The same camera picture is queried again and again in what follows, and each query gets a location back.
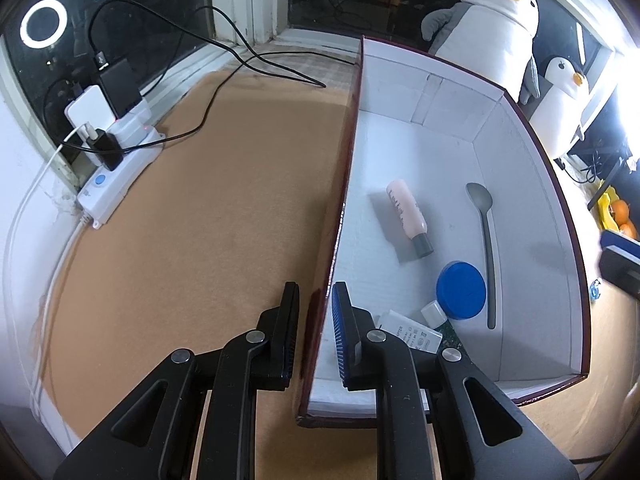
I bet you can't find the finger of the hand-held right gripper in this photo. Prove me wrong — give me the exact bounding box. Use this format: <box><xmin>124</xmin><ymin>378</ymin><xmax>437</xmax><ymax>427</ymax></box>
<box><xmin>601</xmin><ymin>230</ymin><xmax>640</xmax><ymax>252</ymax></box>
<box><xmin>599</xmin><ymin>247</ymin><xmax>640</xmax><ymax>303</ymax></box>

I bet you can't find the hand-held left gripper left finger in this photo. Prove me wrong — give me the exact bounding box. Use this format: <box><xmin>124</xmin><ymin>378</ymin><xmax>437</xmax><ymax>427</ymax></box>
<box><xmin>52</xmin><ymin>281</ymin><xmax>301</xmax><ymax>480</ymax></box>

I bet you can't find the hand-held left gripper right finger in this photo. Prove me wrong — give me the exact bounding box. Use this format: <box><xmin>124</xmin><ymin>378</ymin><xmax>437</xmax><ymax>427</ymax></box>
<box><xmin>331</xmin><ymin>281</ymin><xmax>581</xmax><ymax>480</ymax></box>

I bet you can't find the white charger plug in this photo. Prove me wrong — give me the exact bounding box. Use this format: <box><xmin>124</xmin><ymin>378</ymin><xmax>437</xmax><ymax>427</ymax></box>
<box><xmin>375</xmin><ymin>310</ymin><xmax>443</xmax><ymax>356</ymax></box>

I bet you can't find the green lip balm stick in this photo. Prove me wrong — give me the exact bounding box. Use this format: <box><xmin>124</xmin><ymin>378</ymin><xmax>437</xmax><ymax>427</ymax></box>
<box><xmin>420</xmin><ymin>300</ymin><xmax>465</xmax><ymax>353</ymax></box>

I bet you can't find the blue round lid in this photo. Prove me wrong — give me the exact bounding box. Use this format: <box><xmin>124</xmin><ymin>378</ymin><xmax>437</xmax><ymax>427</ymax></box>
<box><xmin>436</xmin><ymin>261</ymin><xmax>487</xmax><ymax>321</ymax></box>

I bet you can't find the metal spoon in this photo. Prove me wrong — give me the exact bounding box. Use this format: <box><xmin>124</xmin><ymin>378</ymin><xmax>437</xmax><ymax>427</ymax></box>
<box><xmin>465</xmin><ymin>182</ymin><xmax>497</xmax><ymax>331</ymax></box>

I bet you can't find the pink bottle with grey cap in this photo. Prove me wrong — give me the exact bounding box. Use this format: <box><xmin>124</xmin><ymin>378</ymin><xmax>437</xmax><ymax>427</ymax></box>
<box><xmin>386</xmin><ymin>178</ymin><xmax>434</xmax><ymax>259</ymax></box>

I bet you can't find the white cardboard box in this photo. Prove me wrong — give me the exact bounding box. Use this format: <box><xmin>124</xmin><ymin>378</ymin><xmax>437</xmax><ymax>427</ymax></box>
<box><xmin>292</xmin><ymin>35</ymin><xmax>593</xmax><ymax>428</ymax></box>

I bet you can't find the small penguin plush toy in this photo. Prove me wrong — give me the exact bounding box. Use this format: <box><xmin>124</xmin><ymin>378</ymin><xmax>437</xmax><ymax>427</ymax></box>
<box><xmin>529</xmin><ymin>56</ymin><xmax>590</xmax><ymax>158</ymax></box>

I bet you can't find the white power strip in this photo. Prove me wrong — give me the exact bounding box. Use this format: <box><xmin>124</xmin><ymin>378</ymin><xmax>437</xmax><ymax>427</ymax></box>
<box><xmin>77</xmin><ymin>125</ymin><xmax>166</xmax><ymax>229</ymax></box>

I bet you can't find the large penguin plush toy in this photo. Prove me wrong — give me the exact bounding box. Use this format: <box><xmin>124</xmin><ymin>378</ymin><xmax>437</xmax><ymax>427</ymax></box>
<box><xmin>421</xmin><ymin>0</ymin><xmax>541</xmax><ymax>106</ymax></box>

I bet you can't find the small black plug charger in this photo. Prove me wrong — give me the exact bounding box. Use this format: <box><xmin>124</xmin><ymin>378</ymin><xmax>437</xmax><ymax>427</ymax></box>
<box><xmin>82</xmin><ymin>129</ymin><xmax>124</xmax><ymax>172</ymax></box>

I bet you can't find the white socket cube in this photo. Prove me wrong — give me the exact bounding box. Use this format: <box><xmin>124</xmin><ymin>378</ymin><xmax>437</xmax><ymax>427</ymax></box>
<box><xmin>112</xmin><ymin>97</ymin><xmax>153</xmax><ymax>151</ymax></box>

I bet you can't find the black power adapter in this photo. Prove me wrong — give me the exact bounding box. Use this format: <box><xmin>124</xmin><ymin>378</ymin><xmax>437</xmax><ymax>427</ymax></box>
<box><xmin>95</xmin><ymin>60</ymin><xmax>142</xmax><ymax>118</ymax></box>

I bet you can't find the white power adapter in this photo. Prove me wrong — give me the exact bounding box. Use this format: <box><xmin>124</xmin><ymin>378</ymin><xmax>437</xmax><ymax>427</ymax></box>
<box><xmin>64</xmin><ymin>85</ymin><xmax>118</xmax><ymax>136</ymax></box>

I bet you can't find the black ring light cable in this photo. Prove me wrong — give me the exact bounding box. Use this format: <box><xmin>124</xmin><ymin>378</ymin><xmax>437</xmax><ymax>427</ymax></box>
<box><xmin>555</xmin><ymin>150</ymin><xmax>608</xmax><ymax>186</ymax></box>

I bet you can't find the white power strip cord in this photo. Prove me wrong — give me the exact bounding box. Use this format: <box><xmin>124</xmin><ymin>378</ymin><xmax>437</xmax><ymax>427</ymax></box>
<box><xmin>27</xmin><ymin>214</ymin><xmax>98</xmax><ymax>421</ymax></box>

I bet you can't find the white charging cable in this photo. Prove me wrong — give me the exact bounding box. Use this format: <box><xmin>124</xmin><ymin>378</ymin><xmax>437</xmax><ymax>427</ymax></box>
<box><xmin>2</xmin><ymin>122</ymin><xmax>99</xmax><ymax>421</ymax></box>

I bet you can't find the white window frame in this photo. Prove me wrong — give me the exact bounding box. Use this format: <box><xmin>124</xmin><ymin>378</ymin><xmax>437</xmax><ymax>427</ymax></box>
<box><xmin>0</xmin><ymin>0</ymin><xmax>640</xmax><ymax>196</ymax></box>

